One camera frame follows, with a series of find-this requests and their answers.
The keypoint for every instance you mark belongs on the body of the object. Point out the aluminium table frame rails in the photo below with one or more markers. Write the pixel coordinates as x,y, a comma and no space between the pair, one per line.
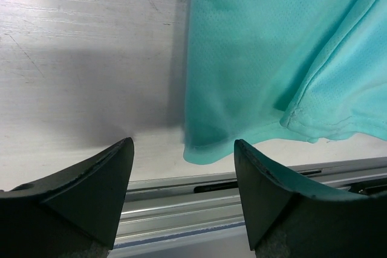
194,216

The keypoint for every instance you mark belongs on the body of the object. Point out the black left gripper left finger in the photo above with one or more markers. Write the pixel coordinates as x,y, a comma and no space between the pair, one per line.
72,213

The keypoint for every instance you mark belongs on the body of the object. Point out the teal t shirt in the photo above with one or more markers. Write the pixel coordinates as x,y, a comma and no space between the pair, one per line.
283,69

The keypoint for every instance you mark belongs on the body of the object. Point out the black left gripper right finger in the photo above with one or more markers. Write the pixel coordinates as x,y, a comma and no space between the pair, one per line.
289,215

